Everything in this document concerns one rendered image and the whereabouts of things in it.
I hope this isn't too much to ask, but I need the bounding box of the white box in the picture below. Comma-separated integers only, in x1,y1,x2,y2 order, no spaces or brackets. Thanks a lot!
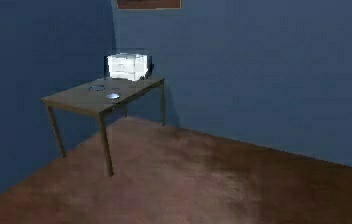
104,52,153,82

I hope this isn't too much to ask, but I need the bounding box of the brown wooden table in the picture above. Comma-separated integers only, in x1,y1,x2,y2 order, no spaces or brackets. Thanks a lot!
40,76,167,178

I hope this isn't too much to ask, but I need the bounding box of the framed red picture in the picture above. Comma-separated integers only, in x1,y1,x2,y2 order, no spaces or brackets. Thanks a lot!
116,0,183,11

